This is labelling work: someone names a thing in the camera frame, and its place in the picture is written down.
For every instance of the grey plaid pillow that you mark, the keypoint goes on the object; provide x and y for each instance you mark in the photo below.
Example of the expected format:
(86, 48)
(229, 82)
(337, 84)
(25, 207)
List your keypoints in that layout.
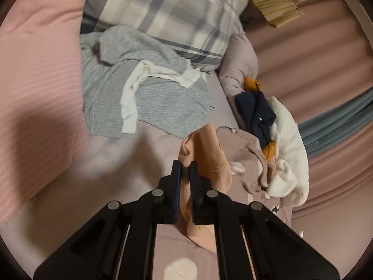
(198, 30)

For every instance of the white small cloth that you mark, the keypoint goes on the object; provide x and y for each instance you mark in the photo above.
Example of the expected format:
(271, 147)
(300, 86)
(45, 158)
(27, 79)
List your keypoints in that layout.
(175, 103)

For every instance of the pink curtain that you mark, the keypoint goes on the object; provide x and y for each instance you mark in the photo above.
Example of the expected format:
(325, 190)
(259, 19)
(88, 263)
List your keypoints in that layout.
(312, 65)

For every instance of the navy blue garment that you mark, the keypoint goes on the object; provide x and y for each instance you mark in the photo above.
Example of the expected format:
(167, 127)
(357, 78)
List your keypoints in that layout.
(257, 115)

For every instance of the mauve polka dot blanket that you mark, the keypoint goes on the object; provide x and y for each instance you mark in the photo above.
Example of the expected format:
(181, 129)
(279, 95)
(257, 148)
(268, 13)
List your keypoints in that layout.
(176, 256)

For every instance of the pink striped garment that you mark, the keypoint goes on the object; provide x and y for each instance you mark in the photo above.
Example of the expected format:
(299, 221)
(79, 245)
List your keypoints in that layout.
(42, 122)

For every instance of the grey striped garment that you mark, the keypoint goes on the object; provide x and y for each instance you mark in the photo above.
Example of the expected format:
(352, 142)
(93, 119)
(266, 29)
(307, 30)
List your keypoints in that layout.
(128, 76)

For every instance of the mustard orange garment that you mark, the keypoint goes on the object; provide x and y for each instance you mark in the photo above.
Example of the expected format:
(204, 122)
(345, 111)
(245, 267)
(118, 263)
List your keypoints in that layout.
(251, 84)

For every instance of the white fluffy fleece garment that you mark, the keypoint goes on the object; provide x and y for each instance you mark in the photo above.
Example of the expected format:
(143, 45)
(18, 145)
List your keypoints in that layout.
(290, 181)

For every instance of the teal curtain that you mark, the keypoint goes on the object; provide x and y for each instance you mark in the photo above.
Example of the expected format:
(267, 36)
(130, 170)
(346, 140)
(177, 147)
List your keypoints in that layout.
(329, 129)

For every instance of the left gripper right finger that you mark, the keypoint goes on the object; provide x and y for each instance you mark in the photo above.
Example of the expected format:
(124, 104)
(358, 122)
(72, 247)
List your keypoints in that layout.
(251, 241)

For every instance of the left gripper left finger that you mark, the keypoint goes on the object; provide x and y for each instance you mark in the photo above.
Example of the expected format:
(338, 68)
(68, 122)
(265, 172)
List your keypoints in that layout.
(119, 241)

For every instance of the mauve pillow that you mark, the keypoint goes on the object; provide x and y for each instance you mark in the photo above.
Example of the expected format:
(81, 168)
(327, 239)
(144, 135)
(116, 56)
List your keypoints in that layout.
(240, 61)

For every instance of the peach cartoon print baby garment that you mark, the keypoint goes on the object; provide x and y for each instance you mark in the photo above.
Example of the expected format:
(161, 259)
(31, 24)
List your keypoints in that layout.
(203, 147)

